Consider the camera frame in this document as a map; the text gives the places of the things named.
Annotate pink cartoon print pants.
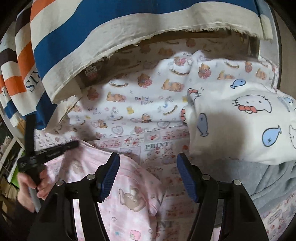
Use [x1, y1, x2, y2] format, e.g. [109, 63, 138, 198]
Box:
[46, 141, 165, 240]

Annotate person's left hand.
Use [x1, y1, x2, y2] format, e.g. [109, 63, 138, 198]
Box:
[17, 166, 55, 213]

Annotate white storage shelf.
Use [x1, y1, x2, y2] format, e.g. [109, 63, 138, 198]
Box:
[1, 123, 23, 200]

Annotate grey folded blanket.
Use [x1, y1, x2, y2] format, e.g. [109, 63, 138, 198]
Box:
[209, 160, 295, 216]

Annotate striped Paris curtain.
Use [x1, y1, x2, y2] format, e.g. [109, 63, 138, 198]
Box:
[1, 1, 273, 130]

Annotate white Hello Kitty pillow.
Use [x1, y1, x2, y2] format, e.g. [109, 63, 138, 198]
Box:
[181, 79, 295, 165]

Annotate pink strawberry print bedsheet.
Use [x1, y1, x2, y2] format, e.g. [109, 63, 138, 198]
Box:
[34, 124, 296, 241]

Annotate baby bear print sheet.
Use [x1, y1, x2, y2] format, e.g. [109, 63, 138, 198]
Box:
[35, 36, 278, 150]

